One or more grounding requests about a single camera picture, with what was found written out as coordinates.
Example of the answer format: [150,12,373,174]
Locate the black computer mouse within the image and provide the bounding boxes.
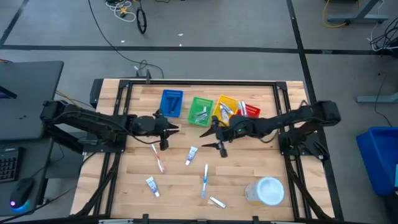
[9,177,35,209]

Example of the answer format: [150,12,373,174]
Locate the gray metal floor bar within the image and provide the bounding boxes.
[356,95,398,105]

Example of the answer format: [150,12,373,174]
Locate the white yellow cable bundle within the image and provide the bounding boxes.
[104,0,137,23]

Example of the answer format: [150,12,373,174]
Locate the long black floor cable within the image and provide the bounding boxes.
[88,0,165,79]

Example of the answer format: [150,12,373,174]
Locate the white plastic jar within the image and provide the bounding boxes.
[244,176,285,207]

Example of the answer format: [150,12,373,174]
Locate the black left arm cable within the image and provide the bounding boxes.
[124,124,162,146]

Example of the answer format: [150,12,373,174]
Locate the coiled black cable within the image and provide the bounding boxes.
[136,6,148,35]

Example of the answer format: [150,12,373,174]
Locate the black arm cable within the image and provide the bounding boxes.
[259,128,280,144]
[124,124,162,146]

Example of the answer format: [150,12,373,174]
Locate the yellow plastic basket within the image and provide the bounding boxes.
[211,95,241,124]

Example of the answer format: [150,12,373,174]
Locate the yellow floor cable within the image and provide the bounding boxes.
[322,0,361,29]

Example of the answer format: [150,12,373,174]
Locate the black keyboard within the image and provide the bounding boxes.
[0,147,20,184]

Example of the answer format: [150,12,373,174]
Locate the black box at table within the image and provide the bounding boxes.
[89,78,104,109]

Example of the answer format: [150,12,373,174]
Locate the green plastic basket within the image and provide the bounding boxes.
[187,96,215,127]

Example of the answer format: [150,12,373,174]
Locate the large blue plastic bin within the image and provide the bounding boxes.
[356,126,398,197]

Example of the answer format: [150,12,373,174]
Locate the wrapped blue white toothbrush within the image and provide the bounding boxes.
[201,163,209,199]

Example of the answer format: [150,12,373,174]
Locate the yellow wires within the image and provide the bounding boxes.
[55,89,94,109]

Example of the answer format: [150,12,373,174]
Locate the dark comb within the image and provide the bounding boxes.
[167,95,182,114]

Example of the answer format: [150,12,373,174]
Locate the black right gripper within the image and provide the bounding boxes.
[199,115,241,150]

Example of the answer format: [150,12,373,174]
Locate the black cable bundle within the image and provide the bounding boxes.
[369,18,398,58]

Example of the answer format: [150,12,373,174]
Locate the gray metal table leg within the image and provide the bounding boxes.
[326,0,389,25]

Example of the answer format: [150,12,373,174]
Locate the red plastic basket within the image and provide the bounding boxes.
[233,103,261,121]

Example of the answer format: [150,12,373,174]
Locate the black keyboard tray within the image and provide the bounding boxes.
[0,138,54,216]

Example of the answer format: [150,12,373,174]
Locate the wrapped red white toothbrush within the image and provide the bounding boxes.
[150,142,165,174]

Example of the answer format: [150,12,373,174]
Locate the thin black floor cable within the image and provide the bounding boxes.
[374,73,393,128]

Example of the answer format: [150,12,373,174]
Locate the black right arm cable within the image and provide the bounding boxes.
[259,128,280,144]

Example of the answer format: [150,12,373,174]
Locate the black aluminium table frame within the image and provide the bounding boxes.
[70,78,345,224]

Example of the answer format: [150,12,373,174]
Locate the blue plastic basket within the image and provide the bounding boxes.
[159,89,184,118]

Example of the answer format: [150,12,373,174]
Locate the dark monitor edge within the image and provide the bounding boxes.
[0,85,18,100]

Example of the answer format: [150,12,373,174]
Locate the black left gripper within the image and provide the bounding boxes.
[154,108,181,140]

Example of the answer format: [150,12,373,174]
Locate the black desk top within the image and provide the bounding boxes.
[0,60,65,141]

